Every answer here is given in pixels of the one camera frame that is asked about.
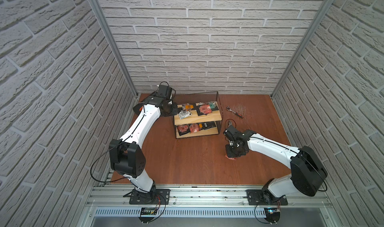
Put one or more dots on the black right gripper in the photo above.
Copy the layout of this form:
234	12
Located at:
229	154

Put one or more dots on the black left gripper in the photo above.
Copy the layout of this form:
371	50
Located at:
173	107

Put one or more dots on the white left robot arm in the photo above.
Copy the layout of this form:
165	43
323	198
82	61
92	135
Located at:
126	155

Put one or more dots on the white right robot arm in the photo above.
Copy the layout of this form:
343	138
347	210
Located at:
307	176

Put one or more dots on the red tea bag lower shelf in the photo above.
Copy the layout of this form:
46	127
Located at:
183	129

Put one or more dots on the black tea bag lower shelf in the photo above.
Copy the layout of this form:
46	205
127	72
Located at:
207	125

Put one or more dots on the right controller board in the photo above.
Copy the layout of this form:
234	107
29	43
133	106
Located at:
272	215

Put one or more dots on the controller board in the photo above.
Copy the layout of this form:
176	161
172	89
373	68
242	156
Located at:
148	214
272	215

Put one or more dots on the left controller board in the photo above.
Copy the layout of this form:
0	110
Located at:
148	214

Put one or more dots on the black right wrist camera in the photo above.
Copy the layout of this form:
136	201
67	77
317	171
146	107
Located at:
231	133

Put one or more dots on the wooden two-tier wire shelf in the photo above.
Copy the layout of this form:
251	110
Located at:
198	99

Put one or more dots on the red handled ratchet wrench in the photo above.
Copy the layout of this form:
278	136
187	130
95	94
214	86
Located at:
234	112

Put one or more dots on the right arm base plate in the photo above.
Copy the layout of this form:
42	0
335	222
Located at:
260	197

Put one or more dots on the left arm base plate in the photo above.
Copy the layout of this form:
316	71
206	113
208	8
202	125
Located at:
159	196

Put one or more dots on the aluminium mounting rail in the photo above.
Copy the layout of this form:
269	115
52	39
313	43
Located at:
200	196

